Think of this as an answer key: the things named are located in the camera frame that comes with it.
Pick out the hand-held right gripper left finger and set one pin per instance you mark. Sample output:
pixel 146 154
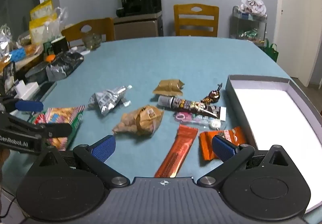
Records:
pixel 104 148

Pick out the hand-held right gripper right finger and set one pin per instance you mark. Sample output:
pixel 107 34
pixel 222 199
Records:
pixel 222 147

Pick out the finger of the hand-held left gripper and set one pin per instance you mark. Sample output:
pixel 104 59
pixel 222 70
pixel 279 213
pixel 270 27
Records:
pixel 29 105
pixel 60 130

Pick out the green prawn cracker bag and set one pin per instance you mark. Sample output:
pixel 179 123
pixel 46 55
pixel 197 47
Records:
pixel 63 117

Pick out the orange snack packet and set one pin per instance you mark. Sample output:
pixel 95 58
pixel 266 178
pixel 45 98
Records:
pixel 207 146

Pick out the chocolate candy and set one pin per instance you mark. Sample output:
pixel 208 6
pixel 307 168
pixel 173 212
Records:
pixel 213 95

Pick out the grey cardboard box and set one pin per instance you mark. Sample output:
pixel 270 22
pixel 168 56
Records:
pixel 276 118

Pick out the white charger box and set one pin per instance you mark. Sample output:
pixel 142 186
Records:
pixel 24 88

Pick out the black round tin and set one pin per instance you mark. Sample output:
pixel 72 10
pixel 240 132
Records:
pixel 35 71

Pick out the black framed picture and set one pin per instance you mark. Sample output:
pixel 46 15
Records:
pixel 8 75

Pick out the clear packet with pink rings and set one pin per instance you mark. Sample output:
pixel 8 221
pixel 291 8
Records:
pixel 191 118

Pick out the long orange snack bar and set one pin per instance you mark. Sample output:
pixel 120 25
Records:
pixel 178 151

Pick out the tan crumpled snack packet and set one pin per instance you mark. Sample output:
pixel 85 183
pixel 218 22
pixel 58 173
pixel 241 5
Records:
pixel 143 120

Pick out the silver foil snack packet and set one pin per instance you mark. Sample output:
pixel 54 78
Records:
pixel 107 99

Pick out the orange fruit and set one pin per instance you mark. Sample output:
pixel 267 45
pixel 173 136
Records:
pixel 50 58

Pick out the blue dotted packet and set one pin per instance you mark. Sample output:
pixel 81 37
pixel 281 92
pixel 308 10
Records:
pixel 17 54

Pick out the black silver foil bag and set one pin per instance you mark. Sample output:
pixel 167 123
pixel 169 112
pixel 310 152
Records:
pixel 65 63

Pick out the dark printed snack tube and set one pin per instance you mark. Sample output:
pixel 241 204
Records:
pixel 186 104

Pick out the black mug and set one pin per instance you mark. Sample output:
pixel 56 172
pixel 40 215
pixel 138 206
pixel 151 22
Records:
pixel 60 45

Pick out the yellow snack bag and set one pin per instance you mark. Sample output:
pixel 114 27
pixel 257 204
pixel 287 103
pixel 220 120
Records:
pixel 41 9
pixel 41 30

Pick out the small brown shiny packet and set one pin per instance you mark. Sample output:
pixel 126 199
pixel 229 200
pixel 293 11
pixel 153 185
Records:
pixel 167 87

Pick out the glass jar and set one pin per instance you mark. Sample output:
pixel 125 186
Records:
pixel 91 41

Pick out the wooden chair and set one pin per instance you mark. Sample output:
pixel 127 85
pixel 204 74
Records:
pixel 100 27
pixel 181 22

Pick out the green tote bag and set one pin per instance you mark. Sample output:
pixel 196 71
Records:
pixel 273 51

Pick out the pile of colourful snack packets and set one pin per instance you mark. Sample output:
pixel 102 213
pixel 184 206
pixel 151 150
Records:
pixel 249 34

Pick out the grey cabinet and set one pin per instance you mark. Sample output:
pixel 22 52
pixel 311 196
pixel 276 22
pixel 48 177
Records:
pixel 135 29

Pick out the metal cart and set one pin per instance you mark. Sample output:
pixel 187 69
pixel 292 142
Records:
pixel 247 25

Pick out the white plastic bag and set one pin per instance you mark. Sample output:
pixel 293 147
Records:
pixel 252 6

